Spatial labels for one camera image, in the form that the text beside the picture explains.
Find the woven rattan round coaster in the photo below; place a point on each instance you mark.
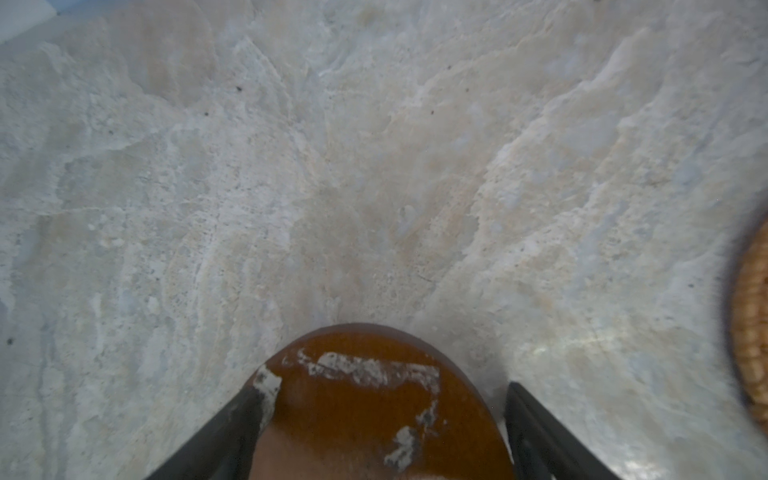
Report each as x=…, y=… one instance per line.
x=749, y=325

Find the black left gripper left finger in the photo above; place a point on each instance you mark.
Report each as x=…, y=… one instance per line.
x=223, y=448

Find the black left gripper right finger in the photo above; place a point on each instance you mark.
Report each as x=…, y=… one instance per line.
x=542, y=447

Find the dark glossy wooden round coaster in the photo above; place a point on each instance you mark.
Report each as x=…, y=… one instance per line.
x=364, y=401

